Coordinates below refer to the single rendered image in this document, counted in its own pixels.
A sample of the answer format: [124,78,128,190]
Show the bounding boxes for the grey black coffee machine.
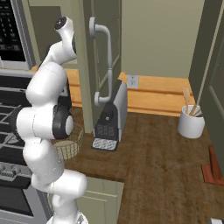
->
[91,79,129,152]

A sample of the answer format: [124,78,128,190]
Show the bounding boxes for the olive green base cabinet door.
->
[47,176,125,224]

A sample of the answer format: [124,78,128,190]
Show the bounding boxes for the olive green wall cabinet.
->
[22,0,79,67]

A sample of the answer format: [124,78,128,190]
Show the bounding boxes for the red-brown wooden stand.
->
[200,143,224,186]

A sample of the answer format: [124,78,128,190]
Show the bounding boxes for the tall olive green cabinet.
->
[188,0,224,177]

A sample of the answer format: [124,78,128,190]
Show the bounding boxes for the white wall outlet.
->
[127,74,140,89]

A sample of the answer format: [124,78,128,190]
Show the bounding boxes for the black microwave oven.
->
[0,0,37,71]

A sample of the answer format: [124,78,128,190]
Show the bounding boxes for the wire basket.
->
[52,122,85,162]

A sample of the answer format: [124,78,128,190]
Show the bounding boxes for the wooden spatula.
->
[189,104,203,118]

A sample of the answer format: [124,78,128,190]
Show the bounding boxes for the wooden spoon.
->
[182,87,193,116]

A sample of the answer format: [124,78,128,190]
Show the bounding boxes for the white utensil pot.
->
[177,104,207,140]

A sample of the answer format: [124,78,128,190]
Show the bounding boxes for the grey curved cabinet handle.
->
[88,16,115,107]

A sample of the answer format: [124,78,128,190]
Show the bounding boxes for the small white object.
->
[207,217,224,224]

